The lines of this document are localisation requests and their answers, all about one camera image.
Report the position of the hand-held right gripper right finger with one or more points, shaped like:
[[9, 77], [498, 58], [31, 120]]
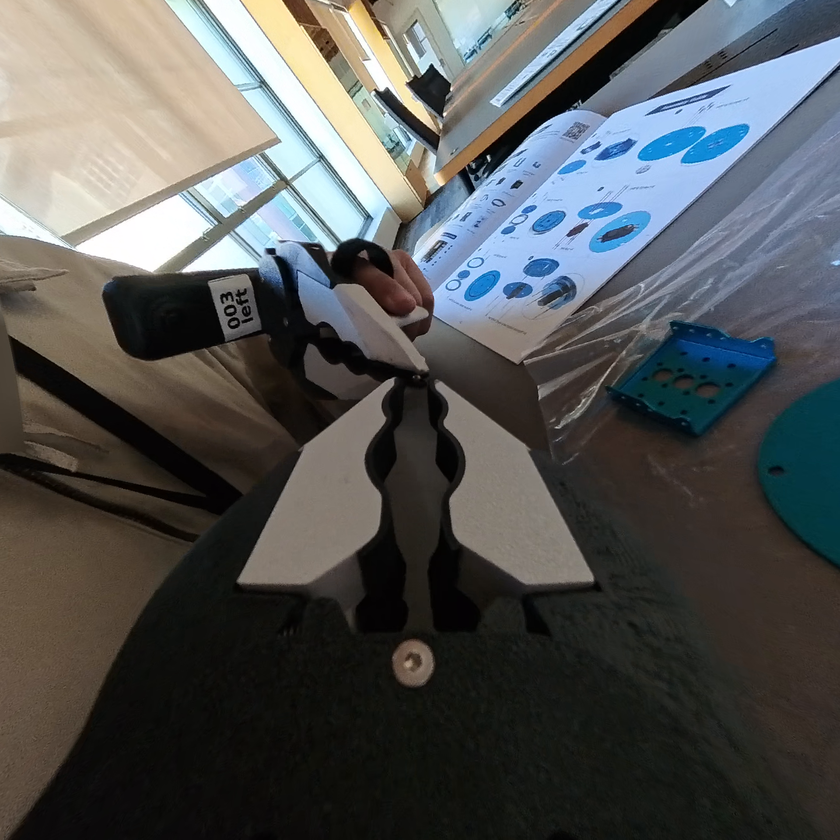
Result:
[[518, 518]]

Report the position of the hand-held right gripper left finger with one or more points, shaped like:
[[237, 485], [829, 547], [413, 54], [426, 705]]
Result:
[[315, 518]]

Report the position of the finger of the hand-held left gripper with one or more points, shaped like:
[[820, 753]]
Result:
[[374, 334], [334, 380]]

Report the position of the blue square metal bracket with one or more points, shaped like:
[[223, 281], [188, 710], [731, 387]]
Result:
[[689, 380]]

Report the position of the blue round metal plate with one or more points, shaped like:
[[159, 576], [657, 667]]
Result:
[[807, 472]]

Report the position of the grey desk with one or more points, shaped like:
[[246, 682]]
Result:
[[656, 525]]

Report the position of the person's left hand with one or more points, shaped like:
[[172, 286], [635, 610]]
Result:
[[403, 285]]

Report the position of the large window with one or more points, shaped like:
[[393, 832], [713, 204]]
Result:
[[262, 197]]

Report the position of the clear plastic bag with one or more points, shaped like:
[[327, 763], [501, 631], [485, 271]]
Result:
[[623, 328]]

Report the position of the black office chair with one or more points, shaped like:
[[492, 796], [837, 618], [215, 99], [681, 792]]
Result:
[[407, 118], [430, 88]]

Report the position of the person's beige jacket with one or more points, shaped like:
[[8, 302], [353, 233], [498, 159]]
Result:
[[98, 590]]

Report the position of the long wooden table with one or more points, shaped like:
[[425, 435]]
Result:
[[499, 111]]

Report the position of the white instruction manual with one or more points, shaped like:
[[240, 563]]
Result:
[[656, 197]]

